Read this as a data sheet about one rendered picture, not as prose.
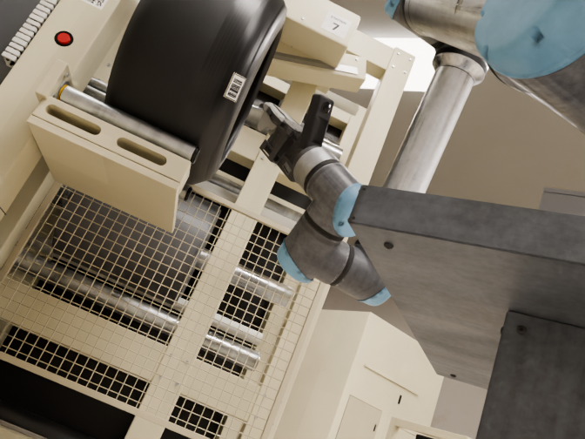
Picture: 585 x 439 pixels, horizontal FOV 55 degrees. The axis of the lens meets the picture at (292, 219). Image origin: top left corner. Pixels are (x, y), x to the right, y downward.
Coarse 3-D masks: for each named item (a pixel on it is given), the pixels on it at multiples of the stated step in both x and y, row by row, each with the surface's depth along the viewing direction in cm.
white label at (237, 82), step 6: (234, 72) 128; (234, 78) 129; (240, 78) 130; (228, 84) 129; (234, 84) 130; (240, 84) 131; (228, 90) 129; (234, 90) 130; (240, 90) 132; (228, 96) 130; (234, 96) 131
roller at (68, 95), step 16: (64, 96) 129; (80, 96) 129; (96, 112) 130; (112, 112) 130; (128, 128) 130; (144, 128) 131; (160, 144) 131; (176, 144) 131; (192, 144) 133; (192, 160) 132
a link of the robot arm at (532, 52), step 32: (416, 0) 104; (448, 0) 88; (480, 0) 77; (512, 0) 61; (544, 0) 56; (576, 0) 53; (416, 32) 113; (448, 32) 88; (480, 32) 64; (512, 32) 58; (544, 32) 55; (576, 32) 54; (512, 64) 59; (544, 64) 57; (576, 64) 56; (544, 96) 62; (576, 96) 59
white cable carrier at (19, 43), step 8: (48, 0) 144; (56, 0) 144; (40, 8) 143; (48, 8) 144; (32, 16) 142; (40, 16) 142; (48, 16) 146; (24, 24) 141; (32, 24) 141; (40, 24) 144; (24, 32) 140; (32, 32) 140; (16, 40) 139; (24, 40) 140; (8, 48) 138; (16, 48) 138; (24, 48) 141; (8, 56) 137; (16, 56) 141; (8, 64) 141
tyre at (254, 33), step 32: (160, 0) 127; (192, 0) 128; (224, 0) 130; (256, 0) 133; (128, 32) 128; (160, 32) 126; (192, 32) 127; (224, 32) 128; (256, 32) 131; (128, 64) 128; (160, 64) 127; (192, 64) 127; (224, 64) 128; (256, 64) 134; (128, 96) 130; (160, 96) 129; (192, 96) 129; (256, 96) 178; (160, 128) 134; (192, 128) 132; (224, 128) 135; (224, 160) 166
